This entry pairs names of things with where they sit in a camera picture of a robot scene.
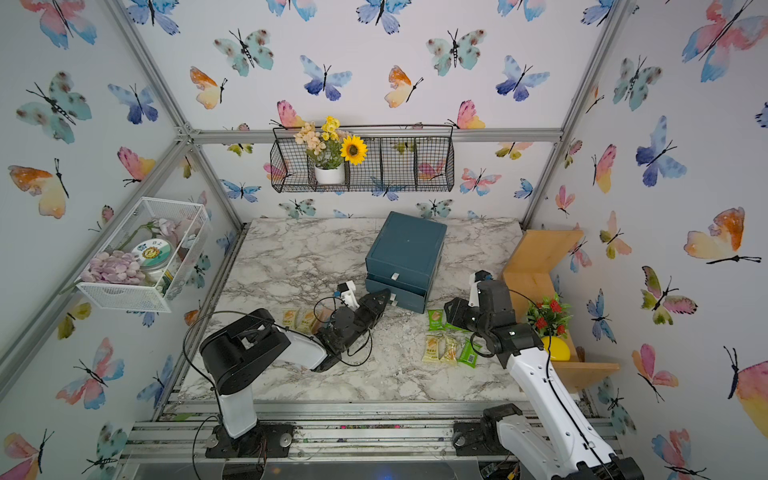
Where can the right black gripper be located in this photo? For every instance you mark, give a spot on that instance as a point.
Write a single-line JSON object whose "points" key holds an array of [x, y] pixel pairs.
{"points": [[457, 315]]}

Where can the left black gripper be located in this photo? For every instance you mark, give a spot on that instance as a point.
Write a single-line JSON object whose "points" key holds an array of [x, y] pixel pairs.
{"points": [[371, 310]]}

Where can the yellow cookie packet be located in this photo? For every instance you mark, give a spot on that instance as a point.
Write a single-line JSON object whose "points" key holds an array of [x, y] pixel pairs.
{"points": [[308, 323], [289, 318], [450, 350], [432, 349]]}

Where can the dark teal drawer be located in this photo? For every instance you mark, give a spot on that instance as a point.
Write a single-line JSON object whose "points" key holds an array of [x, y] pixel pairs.
{"points": [[405, 296]]}

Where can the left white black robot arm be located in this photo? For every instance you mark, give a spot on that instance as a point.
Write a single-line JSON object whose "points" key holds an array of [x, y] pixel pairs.
{"points": [[236, 355]]}

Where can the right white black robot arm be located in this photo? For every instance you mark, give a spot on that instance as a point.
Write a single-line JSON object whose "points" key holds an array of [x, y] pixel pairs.
{"points": [[572, 448]]}

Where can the dark teal drawer cabinet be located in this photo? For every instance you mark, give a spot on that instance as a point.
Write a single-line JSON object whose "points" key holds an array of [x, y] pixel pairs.
{"points": [[407, 250]]}

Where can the pink wooden brush tray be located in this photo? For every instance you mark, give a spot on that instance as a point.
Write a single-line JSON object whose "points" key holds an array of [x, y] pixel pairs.
{"points": [[324, 315]]}

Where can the red flower green plant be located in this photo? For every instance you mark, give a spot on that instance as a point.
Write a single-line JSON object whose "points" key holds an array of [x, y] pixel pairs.
{"points": [[549, 317]]}

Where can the yellow toy on shelf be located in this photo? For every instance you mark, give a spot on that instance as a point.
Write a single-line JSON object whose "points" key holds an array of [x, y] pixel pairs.
{"points": [[556, 349]]}

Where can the white pot yellow flowers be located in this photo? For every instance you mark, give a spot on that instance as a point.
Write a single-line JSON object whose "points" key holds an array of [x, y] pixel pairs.
{"points": [[330, 150]]}

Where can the round green label tin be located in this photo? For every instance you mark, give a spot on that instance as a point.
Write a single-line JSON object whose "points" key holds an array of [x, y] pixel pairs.
{"points": [[153, 254]]}

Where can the pink artificial flower bunch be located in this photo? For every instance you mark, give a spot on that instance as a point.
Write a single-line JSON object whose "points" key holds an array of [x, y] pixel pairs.
{"points": [[114, 268]]}

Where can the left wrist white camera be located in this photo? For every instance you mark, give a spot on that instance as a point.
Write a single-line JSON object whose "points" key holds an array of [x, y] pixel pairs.
{"points": [[346, 292]]}

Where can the wrist white camera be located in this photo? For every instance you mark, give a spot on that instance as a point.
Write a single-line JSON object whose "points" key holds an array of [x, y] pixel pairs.
{"points": [[475, 280], [346, 292]]}

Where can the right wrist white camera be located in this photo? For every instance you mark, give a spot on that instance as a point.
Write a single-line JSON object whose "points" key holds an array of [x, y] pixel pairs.
{"points": [[475, 280]]}

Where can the wooden wall shelf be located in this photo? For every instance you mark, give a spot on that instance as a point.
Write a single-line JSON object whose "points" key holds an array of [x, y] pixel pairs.
{"points": [[527, 274]]}

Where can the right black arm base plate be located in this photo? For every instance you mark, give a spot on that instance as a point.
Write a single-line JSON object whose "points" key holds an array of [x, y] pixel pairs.
{"points": [[480, 438]]}

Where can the black wire wall basket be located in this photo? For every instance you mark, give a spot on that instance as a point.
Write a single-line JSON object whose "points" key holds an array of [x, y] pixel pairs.
{"points": [[400, 159]]}

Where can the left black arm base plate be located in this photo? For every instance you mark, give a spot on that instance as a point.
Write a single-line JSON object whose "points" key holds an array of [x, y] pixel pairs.
{"points": [[265, 441]]}

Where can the white mesh wall basket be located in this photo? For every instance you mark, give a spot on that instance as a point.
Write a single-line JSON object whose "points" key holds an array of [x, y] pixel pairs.
{"points": [[186, 226]]}

